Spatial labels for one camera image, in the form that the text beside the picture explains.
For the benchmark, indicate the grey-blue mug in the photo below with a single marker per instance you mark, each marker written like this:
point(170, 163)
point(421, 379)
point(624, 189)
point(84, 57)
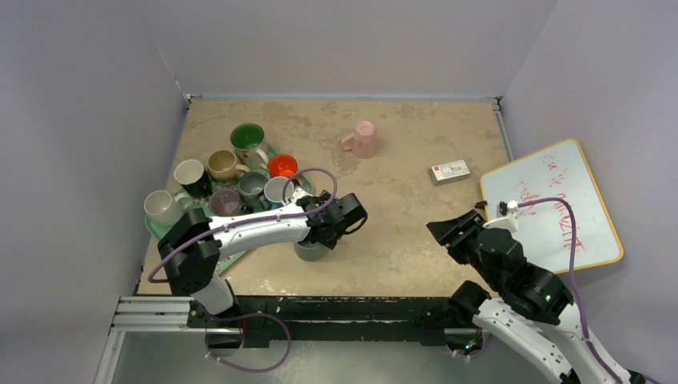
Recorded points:
point(251, 188)

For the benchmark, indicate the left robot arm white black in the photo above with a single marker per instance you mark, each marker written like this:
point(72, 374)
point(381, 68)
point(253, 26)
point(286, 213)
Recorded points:
point(196, 244)

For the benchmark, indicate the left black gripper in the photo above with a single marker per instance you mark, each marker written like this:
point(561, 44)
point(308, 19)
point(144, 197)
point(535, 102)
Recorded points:
point(324, 198)

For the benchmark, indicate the cream floral mug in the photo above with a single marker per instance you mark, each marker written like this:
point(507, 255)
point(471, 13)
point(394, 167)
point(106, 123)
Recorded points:
point(250, 145)

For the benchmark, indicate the beige round mug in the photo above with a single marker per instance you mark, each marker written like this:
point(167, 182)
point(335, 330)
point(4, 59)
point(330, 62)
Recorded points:
point(224, 166)

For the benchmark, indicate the purple mug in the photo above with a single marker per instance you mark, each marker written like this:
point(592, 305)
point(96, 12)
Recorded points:
point(226, 203)

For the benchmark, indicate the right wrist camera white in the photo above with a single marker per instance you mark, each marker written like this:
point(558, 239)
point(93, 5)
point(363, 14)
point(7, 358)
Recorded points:
point(507, 218)

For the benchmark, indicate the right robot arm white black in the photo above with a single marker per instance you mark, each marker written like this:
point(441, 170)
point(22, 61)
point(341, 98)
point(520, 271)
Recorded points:
point(536, 314)

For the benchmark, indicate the grey-teal mug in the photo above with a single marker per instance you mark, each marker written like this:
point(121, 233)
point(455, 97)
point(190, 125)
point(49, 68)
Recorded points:
point(310, 251)

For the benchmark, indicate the pink faceted mug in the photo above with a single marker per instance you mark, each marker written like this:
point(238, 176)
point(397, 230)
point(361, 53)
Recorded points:
point(362, 142)

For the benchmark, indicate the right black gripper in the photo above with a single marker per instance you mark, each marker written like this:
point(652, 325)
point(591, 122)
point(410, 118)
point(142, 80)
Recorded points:
point(458, 232)

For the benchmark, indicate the small red white box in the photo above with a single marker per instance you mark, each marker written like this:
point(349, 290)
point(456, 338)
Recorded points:
point(448, 172)

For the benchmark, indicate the blue mug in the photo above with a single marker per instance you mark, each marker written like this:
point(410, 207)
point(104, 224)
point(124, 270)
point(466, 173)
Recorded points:
point(274, 189)

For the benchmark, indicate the black mug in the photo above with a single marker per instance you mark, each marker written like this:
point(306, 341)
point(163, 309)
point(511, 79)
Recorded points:
point(194, 178)

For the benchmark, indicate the whiteboard with yellow frame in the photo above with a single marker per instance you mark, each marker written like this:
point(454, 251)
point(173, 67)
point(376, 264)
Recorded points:
point(563, 220)

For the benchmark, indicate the orange mug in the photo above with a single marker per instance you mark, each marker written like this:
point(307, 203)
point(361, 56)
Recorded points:
point(282, 165)

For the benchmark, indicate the white-grey mug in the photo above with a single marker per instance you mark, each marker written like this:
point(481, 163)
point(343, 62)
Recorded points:
point(166, 209)

